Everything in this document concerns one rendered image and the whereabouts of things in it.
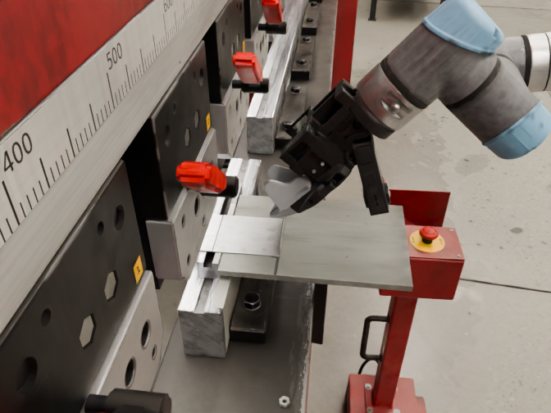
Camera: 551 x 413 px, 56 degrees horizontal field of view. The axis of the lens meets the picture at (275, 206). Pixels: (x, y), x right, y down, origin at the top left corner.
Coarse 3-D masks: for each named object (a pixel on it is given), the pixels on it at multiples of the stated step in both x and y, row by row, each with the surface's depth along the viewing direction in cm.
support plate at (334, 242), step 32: (288, 224) 79; (320, 224) 79; (352, 224) 79; (384, 224) 79; (224, 256) 73; (256, 256) 73; (288, 256) 73; (320, 256) 73; (352, 256) 73; (384, 256) 73; (384, 288) 69
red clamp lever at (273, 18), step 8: (264, 0) 65; (272, 0) 65; (264, 8) 66; (272, 8) 66; (280, 8) 68; (272, 16) 68; (280, 16) 69; (264, 24) 74; (272, 24) 71; (280, 24) 73; (272, 32) 73; (280, 32) 73
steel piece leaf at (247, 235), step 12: (228, 216) 80; (240, 216) 80; (228, 228) 78; (240, 228) 78; (252, 228) 78; (264, 228) 78; (276, 228) 78; (216, 240) 75; (228, 240) 75; (240, 240) 75; (252, 240) 75; (264, 240) 75; (276, 240) 75; (228, 252) 73; (240, 252) 73; (252, 252) 73; (264, 252) 73; (276, 252) 73
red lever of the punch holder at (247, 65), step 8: (240, 56) 49; (248, 56) 49; (256, 56) 50; (240, 64) 49; (248, 64) 49; (256, 64) 50; (240, 72) 51; (248, 72) 51; (256, 72) 52; (232, 80) 58; (240, 80) 58; (248, 80) 53; (256, 80) 53; (264, 80) 57; (248, 88) 57; (256, 88) 57; (264, 88) 57
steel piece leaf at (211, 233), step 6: (216, 216) 80; (222, 216) 80; (210, 222) 79; (216, 222) 79; (210, 228) 78; (216, 228) 78; (210, 234) 76; (216, 234) 76; (204, 240) 75; (210, 240) 75; (204, 246) 74; (210, 246) 74
